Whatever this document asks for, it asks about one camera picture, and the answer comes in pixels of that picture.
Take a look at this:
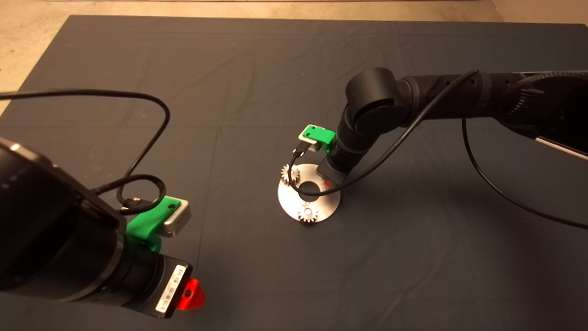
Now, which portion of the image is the dark grey table cloth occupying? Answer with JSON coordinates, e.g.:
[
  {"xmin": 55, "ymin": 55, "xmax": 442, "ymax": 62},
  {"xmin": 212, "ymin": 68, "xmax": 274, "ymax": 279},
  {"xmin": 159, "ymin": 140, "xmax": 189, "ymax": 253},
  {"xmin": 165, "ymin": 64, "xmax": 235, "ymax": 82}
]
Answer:
[{"xmin": 0, "ymin": 15, "xmax": 588, "ymax": 331}]

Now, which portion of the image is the steel planetary gear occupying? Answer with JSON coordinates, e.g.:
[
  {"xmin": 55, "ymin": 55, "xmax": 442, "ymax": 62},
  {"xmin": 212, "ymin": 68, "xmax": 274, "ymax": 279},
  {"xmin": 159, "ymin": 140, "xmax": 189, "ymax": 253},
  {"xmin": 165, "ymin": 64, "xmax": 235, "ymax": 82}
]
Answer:
[
  {"xmin": 298, "ymin": 201, "xmax": 321, "ymax": 224},
  {"xmin": 281, "ymin": 165, "xmax": 301, "ymax": 187}
]

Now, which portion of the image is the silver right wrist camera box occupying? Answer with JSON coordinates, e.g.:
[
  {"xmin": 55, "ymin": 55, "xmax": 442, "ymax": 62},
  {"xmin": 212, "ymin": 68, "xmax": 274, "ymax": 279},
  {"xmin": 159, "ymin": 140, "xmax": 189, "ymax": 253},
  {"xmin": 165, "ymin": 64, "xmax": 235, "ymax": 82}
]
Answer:
[{"xmin": 298, "ymin": 130, "xmax": 321, "ymax": 152}]

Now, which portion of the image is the thick braided black cable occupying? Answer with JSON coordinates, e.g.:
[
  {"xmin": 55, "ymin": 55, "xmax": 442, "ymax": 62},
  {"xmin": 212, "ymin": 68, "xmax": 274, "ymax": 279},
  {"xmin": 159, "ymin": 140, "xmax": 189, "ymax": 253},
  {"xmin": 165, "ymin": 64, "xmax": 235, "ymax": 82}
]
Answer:
[{"xmin": 92, "ymin": 174, "xmax": 167, "ymax": 216}]

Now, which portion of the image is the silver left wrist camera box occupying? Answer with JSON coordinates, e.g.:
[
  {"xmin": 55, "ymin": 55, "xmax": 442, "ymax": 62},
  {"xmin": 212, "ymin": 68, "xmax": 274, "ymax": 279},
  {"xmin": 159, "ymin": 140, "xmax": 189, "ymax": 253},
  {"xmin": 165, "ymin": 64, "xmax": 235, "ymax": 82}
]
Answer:
[{"xmin": 162, "ymin": 199, "xmax": 191, "ymax": 238}]

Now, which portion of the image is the green right camera mount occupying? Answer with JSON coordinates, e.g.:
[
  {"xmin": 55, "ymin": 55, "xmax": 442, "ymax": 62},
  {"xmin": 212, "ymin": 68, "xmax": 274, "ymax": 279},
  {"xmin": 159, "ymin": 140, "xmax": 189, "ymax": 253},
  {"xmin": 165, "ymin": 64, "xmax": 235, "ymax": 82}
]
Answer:
[{"xmin": 305, "ymin": 125, "xmax": 336, "ymax": 154}]

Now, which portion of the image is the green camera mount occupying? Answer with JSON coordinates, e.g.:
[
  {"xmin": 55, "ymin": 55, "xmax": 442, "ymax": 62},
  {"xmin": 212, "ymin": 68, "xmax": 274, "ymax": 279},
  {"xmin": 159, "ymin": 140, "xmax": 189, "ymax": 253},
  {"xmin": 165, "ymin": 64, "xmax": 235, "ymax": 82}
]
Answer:
[
  {"xmin": 126, "ymin": 196, "xmax": 182, "ymax": 252},
  {"xmin": 305, "ymin": 125, "xmax": 336, "ymax": 154}
]

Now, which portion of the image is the green left camera mount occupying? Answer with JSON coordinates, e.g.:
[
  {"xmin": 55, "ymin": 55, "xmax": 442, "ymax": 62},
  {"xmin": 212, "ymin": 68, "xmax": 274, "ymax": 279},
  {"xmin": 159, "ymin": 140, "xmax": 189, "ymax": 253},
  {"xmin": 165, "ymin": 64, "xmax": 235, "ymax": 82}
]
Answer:
[{"xmin": 126, "ymin": 196, "xmax": 182, "ymax": 252}]

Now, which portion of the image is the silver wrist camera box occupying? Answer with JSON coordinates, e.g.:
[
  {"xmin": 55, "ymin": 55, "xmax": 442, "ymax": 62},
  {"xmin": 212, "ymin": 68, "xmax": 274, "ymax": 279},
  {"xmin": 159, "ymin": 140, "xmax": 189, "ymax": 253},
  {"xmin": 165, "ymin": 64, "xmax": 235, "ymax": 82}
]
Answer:
[
  {"xmin": 298, "ymin": 130, "xmax": 321, "ymax": 152},
  {"xmin": 162, "ymin": 199, "xmax": 191, "ymax": 238}
]

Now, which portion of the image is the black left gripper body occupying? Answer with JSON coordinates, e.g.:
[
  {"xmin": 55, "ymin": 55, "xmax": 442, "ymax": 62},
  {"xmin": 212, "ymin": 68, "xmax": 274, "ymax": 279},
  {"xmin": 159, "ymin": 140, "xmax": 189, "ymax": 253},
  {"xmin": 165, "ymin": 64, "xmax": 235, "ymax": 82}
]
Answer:
[{"xmin": 122, "ymin": 251, "xmax": 193, "ymax": 319}]

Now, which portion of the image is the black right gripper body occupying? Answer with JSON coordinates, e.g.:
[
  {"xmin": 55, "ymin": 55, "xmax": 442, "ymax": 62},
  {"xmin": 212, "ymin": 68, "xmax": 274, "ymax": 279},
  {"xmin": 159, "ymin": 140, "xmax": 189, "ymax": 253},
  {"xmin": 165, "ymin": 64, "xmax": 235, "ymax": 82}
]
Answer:
[{"xmin": 316, "ymin": 147, "xmax": 356, "ymax": 187}]

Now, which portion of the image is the round metal carrier plate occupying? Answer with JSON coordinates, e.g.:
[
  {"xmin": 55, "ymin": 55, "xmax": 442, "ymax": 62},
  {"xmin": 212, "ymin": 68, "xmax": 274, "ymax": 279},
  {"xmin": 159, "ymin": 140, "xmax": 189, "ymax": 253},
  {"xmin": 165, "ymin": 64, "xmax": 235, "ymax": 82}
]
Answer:
[{"xmin": 277, "ymin": 163, "xmax": 341, "ymax": 224}]

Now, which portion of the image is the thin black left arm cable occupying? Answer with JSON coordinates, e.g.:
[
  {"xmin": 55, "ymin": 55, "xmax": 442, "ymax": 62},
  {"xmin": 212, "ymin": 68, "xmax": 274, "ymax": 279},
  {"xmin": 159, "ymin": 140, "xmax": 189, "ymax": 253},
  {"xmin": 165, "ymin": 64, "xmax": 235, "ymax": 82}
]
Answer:
[{"xmin": 0, "ymin": 89, "xmax": 171, "ymax": 210}]

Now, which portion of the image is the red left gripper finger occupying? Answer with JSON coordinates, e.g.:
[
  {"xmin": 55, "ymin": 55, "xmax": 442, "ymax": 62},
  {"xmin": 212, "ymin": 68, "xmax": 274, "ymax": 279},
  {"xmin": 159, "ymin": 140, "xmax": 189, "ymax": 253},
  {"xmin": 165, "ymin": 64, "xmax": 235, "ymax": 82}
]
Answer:
[{"xmin": 177, "ymin": 277, "xmax": 206, "ymax": 311}]

